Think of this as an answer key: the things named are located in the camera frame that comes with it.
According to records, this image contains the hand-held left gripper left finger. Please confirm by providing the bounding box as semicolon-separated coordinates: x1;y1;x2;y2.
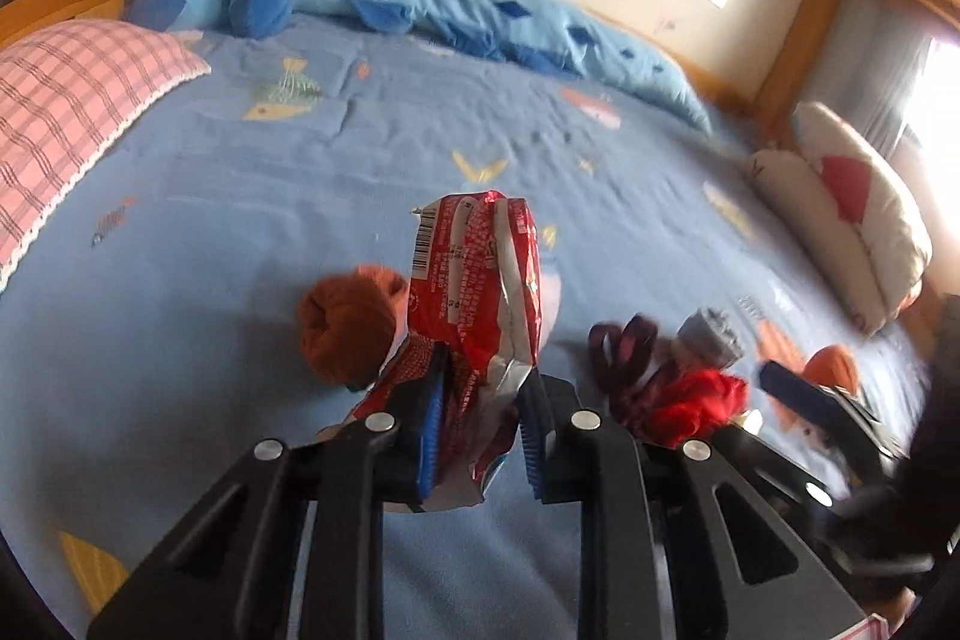
86;340;451;640

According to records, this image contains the red cloth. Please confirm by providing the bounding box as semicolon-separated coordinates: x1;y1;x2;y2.
626;366;751;450

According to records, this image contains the red snack wrapper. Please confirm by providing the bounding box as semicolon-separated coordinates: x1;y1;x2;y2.
322;190;545;513

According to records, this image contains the grey curtain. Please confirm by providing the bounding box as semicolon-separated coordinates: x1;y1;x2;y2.
825;0;938;161

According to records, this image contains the grey rolled sock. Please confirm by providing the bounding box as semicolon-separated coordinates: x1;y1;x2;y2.
671;308;745;371

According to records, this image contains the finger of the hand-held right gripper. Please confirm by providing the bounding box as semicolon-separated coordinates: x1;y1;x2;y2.
757;361;901;483
712;426;837;513

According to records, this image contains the dark red hair band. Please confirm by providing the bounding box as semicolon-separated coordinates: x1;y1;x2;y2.
589;314;661;416

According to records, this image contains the bright window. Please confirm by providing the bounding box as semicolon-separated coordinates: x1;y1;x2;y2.
900;36;960;154

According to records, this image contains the cream pillow with red print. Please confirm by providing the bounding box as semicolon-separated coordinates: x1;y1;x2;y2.
742;100;935;337

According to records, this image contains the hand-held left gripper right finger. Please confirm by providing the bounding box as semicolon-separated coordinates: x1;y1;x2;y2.
517;370;871;640

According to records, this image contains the orange rolled sock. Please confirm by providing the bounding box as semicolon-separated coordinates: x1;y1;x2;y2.
296;263;410;386

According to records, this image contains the pink plaid pillow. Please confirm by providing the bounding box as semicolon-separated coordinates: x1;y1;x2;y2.
0;19;212;296

